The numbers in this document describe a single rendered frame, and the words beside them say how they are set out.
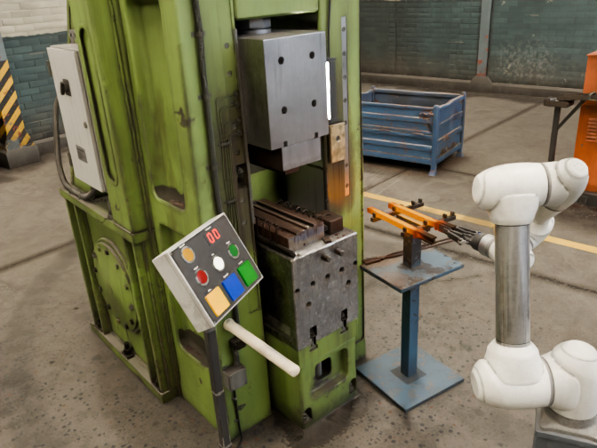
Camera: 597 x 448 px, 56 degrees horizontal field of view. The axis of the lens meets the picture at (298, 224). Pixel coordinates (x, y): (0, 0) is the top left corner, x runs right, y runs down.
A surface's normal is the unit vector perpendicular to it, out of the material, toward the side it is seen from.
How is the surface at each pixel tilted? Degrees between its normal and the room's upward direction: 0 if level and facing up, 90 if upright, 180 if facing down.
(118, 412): 0
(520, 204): 79
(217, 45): 90
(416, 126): 89
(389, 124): 89
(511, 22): 91
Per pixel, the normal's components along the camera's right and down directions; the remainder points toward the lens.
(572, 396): -0.04, 0.38
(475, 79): -0.67, 0.33
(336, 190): 0.65, 0.27
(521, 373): -0.04, 0.08
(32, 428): -0.06, -0.91
